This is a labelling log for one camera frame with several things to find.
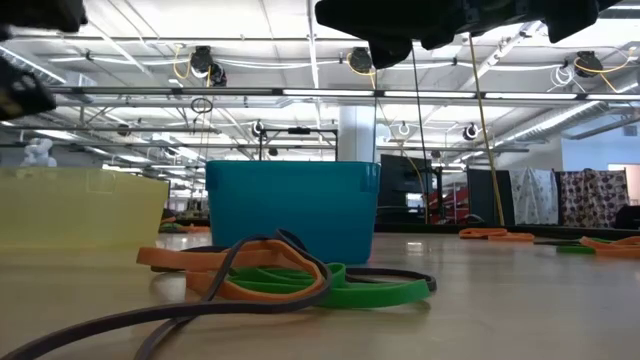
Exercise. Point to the white plush figure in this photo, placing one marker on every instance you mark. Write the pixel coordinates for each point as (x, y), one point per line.
(39, 152)

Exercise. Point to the dark brown rubber band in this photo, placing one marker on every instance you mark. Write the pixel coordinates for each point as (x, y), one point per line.
(150, 311)
(555, 242)
(400, 273)

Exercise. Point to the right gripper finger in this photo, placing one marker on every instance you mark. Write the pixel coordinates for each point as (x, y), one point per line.
(350, 9)
(352, 27)

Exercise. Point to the orange rubber band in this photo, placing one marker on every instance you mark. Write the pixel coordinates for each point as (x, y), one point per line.
(170, 258)
(197, 229)
(480, 232)
(615, 250)
(515, 237)

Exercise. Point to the green rubber band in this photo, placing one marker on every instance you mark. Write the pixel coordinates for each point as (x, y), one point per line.
(170, 227)
(575, 249)
(370, 295)

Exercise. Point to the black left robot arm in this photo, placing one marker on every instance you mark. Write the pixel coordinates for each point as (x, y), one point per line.
(40, 12)

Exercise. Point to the dark floral cloth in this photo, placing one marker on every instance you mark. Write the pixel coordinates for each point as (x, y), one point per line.
(592, 197)

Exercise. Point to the black background rig frame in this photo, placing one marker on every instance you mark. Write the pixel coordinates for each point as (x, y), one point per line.
(299, 131)

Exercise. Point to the yellow plastic basket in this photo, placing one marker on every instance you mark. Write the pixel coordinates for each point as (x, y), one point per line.
(75, 210)

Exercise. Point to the white building column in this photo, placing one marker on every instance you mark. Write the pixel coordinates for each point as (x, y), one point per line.
(357, 132)

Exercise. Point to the red cabinet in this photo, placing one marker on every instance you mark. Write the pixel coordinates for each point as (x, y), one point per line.
(450, 205)

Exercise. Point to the white floral cloth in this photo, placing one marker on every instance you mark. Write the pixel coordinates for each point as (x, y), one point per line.
(532, 195)

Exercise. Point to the black office chair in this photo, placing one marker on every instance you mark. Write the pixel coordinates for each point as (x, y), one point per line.
(627, 217)

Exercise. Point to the blue plastic basket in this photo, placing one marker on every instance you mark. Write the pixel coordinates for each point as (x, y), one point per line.
(300, 210)

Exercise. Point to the black partition panel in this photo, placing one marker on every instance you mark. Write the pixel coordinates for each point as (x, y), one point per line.
(482, 197)

